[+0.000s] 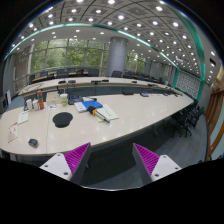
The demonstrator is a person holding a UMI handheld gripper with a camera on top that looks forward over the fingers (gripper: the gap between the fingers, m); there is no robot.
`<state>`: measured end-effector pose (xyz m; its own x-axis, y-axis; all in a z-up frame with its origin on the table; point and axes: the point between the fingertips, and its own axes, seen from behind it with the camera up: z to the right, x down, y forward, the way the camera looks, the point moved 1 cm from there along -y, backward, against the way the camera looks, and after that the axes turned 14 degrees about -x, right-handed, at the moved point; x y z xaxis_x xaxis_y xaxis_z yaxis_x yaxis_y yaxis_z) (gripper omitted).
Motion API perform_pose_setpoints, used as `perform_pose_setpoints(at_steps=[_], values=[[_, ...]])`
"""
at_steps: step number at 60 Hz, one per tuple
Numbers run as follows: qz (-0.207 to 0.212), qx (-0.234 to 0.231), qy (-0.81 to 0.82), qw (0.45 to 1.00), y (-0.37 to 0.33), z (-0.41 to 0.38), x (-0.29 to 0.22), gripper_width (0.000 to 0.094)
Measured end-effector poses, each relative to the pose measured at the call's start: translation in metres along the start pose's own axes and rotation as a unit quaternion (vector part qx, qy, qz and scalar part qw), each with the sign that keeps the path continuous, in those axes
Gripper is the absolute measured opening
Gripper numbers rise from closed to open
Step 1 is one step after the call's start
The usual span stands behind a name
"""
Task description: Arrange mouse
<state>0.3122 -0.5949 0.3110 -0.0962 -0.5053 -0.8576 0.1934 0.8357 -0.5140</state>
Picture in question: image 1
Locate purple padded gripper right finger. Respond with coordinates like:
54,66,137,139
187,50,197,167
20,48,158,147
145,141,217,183
132,143,181,185

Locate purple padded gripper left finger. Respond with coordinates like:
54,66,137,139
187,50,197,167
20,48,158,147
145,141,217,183
41,143,91,185

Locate black computer mouse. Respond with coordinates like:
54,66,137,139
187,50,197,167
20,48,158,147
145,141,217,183
28,139,39,148

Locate black round mouse pad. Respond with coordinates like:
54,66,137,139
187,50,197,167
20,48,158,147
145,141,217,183
52,112,73,128

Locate black office chair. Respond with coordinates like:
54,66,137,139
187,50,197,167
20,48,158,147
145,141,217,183
172,106,204,135

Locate blue folder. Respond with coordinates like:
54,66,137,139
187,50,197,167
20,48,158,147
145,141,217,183
81,100,103,110

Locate red cylindrical can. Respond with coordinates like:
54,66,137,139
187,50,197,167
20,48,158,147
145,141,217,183
37,90,44,110

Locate white paper sheet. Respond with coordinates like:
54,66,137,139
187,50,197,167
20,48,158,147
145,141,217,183
18,111,29,124

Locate red and white leaflet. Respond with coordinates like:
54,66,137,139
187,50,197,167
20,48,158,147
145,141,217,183
7,122,18,142

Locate green lidded cup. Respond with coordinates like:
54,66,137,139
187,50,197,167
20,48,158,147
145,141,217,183
60,93,68,106

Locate white paper cup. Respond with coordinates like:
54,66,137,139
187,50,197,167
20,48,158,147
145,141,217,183
26,99,33,111

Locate grey round pillar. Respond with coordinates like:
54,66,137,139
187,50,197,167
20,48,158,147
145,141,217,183
106,36,128,77

